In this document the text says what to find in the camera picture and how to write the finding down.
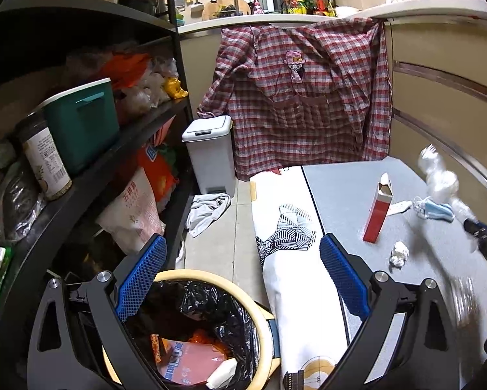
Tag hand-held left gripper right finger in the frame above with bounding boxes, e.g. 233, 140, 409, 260
319, 233, 457, 390

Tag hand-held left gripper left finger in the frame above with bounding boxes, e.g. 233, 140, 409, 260
27, 233, 168, 390

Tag red and white carton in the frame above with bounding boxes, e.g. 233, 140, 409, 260
362, 172, 392, 244

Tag clear plastic bottle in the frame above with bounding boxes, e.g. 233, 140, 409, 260
417, 144, 472, 222

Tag beige round trash bin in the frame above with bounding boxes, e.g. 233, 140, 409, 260
102, 268, 282, 390

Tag pink plastic packet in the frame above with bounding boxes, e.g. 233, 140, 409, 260
158, 337, 228, 386

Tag white tissue wad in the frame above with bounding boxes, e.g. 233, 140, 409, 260
206, 357, 238, 388

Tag white printed board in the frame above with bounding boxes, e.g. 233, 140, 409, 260
249, 166, 347, 390

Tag crumpled white tissue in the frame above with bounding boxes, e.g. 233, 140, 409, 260
390, 241, 409, 268

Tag blue face mask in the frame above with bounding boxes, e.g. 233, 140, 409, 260
413, 197, 455, 222

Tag white and pink sack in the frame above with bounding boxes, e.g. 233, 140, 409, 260
95, 166, 166, 254

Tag white floor cloth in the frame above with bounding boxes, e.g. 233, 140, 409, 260
185, 193, 232, 238

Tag orange rice sack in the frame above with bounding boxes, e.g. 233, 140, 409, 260
138, 142, 179, 212

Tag white pedal bin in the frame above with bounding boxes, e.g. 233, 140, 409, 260
182, 115, 233, 196

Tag clear bag of dark food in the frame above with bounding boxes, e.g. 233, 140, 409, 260
0, 162, 47, 244

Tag labelled food jar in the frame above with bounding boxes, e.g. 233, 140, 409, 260
16, 111, 73, 202

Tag teal storage box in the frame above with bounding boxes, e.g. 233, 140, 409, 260
43, 78, 120, 175

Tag red plaid shirt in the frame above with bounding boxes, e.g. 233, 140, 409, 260
197, 18, 394, 181

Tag clear bags of pale food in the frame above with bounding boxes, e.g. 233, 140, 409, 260
121, 59, 179, 114

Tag yellow plastic bag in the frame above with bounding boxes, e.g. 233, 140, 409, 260
163, 77, 188, 99

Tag beige kitchen cabinet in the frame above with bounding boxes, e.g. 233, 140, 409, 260
384, 8, 487, 220

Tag orange plastic bag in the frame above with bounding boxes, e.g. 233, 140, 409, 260
103, 54, 152, 90

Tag black metal shelving rack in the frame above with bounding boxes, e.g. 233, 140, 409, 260
0, 0, 195, 374

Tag round wooden cutting board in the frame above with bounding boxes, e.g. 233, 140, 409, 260
203, 0, 252, 21

